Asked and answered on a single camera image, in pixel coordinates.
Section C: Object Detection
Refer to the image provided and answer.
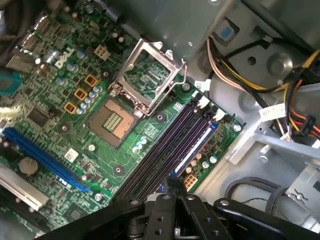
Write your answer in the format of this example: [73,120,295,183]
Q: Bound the blue expansion slot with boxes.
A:
[2,126,91,193]

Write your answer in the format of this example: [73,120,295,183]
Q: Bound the black open PC case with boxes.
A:
[0,0,320,240]

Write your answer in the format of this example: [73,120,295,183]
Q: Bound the silver coin battery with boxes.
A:
[19,157,39,175]

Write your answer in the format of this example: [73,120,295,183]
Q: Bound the beige power connector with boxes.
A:
[183,173,199,193]

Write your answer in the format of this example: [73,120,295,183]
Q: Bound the grey power supply unit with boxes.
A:
[109,0,241,76]

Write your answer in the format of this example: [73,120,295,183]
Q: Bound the white expansion slot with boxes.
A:
[0,163,50,211]

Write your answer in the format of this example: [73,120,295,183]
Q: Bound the beige four pin connector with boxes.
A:
[94,44,111,61]

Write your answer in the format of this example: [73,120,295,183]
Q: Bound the teal rear port connector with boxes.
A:
[0,70,23,98]

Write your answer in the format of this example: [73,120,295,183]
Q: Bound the orange yellow power wires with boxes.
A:
[283,48,320,140]

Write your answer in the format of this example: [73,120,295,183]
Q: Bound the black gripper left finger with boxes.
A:
[37,176,180,240]

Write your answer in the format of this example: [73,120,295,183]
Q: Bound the white barcode cable label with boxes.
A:
[193,79,211,92]

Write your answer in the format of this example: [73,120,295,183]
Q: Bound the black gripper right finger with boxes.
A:
[177,176,320,240]

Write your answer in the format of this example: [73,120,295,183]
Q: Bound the CPU socket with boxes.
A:
[87,98,139,149]

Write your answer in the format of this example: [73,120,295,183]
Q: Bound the white wire label tag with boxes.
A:
[258,102,286,122]

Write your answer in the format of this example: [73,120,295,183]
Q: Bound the silver rear port block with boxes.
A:
[23,14,52,50]
[6,47,35,72]

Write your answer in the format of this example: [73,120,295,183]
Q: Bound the white square board sticker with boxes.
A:
[64,147,80,162]

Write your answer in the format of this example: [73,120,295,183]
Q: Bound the black square chip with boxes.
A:
[26,106,55,128]

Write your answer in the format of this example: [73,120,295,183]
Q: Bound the orange square inductor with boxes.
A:
[74,87,88,100]
[84,74,99,87]
[63,101,77,114]

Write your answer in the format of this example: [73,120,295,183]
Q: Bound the black looped cable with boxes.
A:
[224,176,305,221]

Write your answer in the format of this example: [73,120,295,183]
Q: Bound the black RAM slot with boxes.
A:
[134,109,216,201]
[123,99,210,201]
[149,109,227,198]
[114,96,201,198]

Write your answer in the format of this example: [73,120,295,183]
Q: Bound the wire locking lever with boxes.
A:
[136,57,188,118]

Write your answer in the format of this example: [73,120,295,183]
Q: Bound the silver socket cover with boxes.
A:
[109,38,176,114]

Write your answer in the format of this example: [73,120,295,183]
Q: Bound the green Dell motherboard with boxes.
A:
[0,0,247,237]

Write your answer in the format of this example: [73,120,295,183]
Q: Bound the white yellow wire bundle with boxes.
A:
[206,36,291,94]

